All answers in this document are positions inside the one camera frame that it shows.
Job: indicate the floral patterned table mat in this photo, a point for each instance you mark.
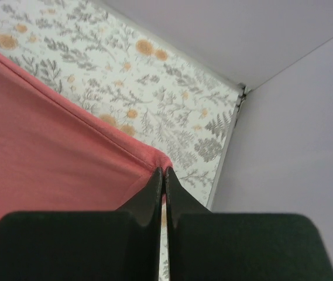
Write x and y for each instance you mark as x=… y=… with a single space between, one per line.
x=123 y=77

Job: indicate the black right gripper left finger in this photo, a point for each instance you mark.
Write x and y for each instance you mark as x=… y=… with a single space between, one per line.
x=85 y=245

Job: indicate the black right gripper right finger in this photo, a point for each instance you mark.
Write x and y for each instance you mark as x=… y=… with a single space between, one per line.
x=239 y=246

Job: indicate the pink t shirt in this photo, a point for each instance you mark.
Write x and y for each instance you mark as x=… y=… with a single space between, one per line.
x=55 y=156

